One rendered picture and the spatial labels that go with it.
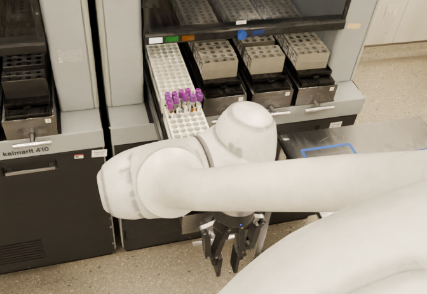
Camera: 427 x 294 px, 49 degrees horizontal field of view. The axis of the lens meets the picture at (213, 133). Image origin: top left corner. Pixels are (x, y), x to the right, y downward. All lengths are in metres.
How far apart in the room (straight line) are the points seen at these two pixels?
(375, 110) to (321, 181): 2.38
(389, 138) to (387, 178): 0.94
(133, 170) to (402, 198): 0.50
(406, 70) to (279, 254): 3.13
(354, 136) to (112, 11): 0.73
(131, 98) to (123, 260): 0.77
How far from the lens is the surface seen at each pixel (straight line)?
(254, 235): 0.96
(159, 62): 1.42
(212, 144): 0.72
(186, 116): 1.24
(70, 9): 1.26
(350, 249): 0.18
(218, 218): 0.88
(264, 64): 1.47
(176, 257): 1.97
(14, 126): 1.37
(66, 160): 1.46
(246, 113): 0.71
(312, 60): 1.53
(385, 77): 3.17
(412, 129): 1.44
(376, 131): 1.39
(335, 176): 0.48
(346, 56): 1.61
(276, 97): 1.46
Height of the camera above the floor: 1.67
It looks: 43 degrees down
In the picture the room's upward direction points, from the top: 6 degrees clockwise
